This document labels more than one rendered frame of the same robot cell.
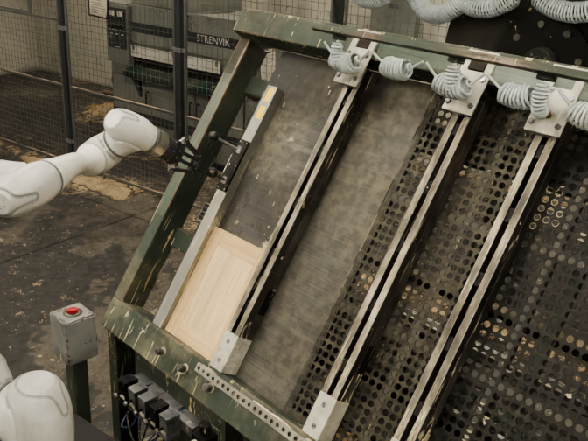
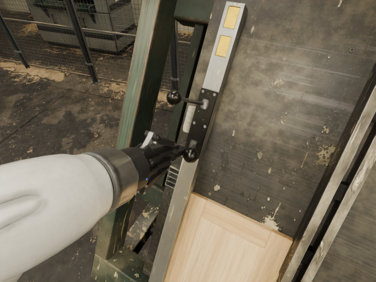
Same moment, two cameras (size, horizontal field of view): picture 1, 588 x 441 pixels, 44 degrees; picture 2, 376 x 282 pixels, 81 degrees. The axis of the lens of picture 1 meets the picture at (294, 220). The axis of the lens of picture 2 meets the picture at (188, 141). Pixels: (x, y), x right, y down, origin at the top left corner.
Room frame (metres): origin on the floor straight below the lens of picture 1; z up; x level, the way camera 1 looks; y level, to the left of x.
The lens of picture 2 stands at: (2.01, 0.39, 1.84)
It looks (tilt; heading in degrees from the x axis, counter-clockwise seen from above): 45 degrees down; 344
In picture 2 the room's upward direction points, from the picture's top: straight up
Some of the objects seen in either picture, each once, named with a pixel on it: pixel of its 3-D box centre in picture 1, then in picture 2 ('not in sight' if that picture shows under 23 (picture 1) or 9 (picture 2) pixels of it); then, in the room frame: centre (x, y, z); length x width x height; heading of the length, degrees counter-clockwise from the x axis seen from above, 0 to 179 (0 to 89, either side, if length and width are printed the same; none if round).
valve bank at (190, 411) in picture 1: (161, 421); not in sight; (1.95, 0.41, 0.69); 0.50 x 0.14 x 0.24; 45
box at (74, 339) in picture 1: (73, 334); not in sight; (2.22, 0.77, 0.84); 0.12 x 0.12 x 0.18; 45
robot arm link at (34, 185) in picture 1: (17, 190); not in sight; (1.62, 0.67, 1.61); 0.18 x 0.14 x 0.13; 165
